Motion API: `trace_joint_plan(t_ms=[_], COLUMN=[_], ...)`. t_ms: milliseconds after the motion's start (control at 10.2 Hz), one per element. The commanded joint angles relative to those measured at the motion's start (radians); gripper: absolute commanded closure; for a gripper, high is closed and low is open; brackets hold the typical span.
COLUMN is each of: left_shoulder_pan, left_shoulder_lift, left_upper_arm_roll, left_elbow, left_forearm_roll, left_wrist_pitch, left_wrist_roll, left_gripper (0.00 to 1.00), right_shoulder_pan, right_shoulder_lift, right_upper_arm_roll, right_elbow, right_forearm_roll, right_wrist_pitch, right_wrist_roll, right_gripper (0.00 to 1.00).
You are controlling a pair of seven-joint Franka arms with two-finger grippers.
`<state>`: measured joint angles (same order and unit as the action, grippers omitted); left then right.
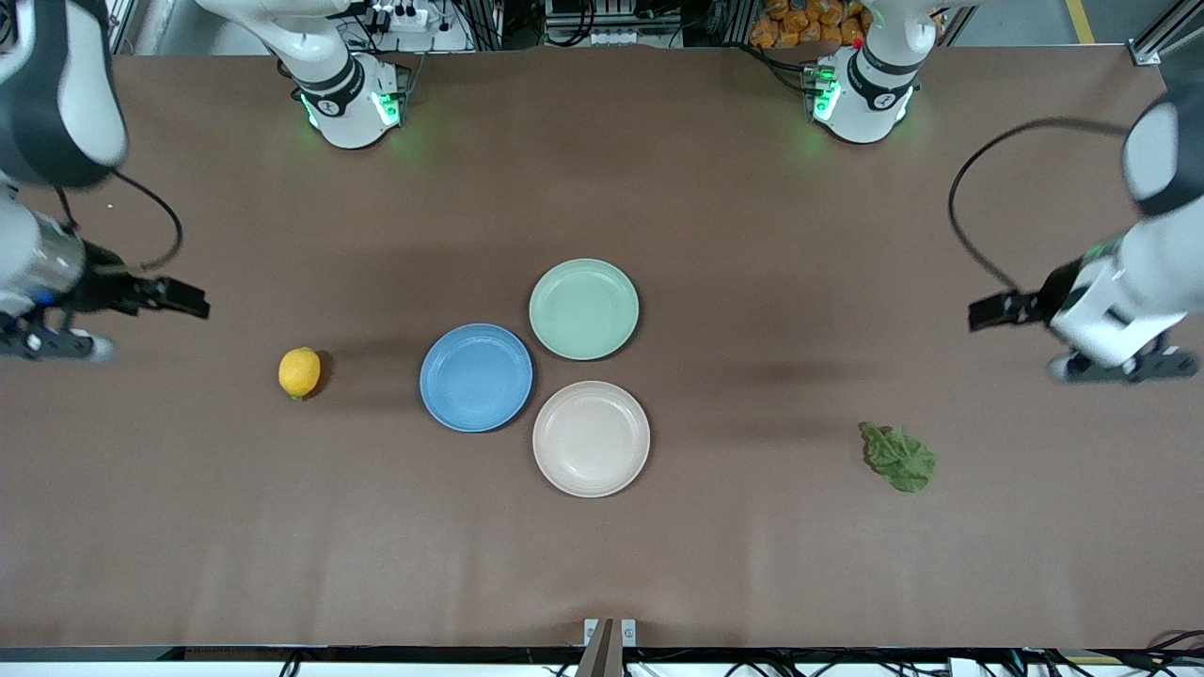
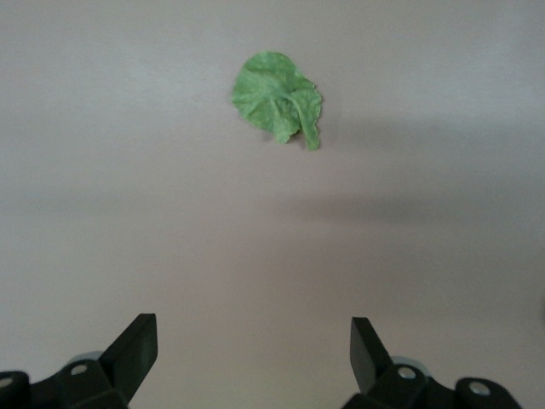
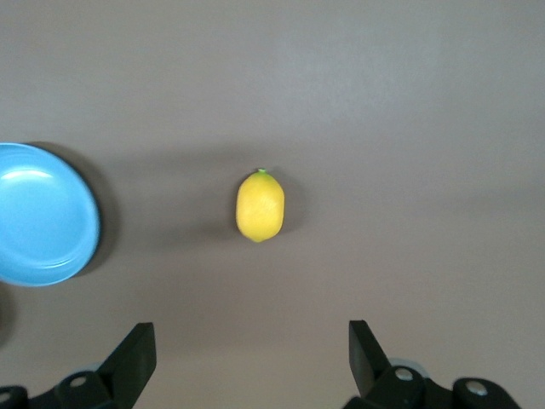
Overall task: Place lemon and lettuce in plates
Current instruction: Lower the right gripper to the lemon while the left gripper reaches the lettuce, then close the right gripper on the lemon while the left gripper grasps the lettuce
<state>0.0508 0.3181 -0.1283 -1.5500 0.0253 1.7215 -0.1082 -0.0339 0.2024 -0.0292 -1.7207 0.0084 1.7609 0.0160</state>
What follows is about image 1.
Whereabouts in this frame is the yellow lemon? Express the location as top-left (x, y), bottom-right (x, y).
top-left (278, 346), bottom-right (323, 400)

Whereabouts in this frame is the green lettuce leaf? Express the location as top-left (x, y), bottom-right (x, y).
top-left (859, 421), bottom-right (938, 494)

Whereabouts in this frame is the blue plate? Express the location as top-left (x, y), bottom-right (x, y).
top-left (420, 323), bottom-right (534, 433)

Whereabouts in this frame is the bag of orange items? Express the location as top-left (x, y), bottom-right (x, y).
top-left (750, 0), bottom-right (871, 50)

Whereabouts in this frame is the white power strip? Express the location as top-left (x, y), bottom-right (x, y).
top-left (370, 3), bottom-right (431, 31)

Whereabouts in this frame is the green plate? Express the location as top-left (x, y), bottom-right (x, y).
top-left (529, 259), bottom-right (641, 361)

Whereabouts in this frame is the beige plate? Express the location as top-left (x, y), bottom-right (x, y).
top-left (532, 380), bottom-right (651, 498)

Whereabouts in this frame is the black equipment rack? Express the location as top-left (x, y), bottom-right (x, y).
top-left (544, 0), bottom-right (686, 48)

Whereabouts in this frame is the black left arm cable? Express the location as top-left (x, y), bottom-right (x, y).
top-left (946, 116), bottom-right (1132, 294)

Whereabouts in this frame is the aluminium frame profile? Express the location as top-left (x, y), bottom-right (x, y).
top-left (1127, 0), bottom-right (1204, 67)

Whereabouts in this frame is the metal table edge bracket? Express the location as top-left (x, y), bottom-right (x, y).
top-left (576, 617), bottom-right (639, 677)

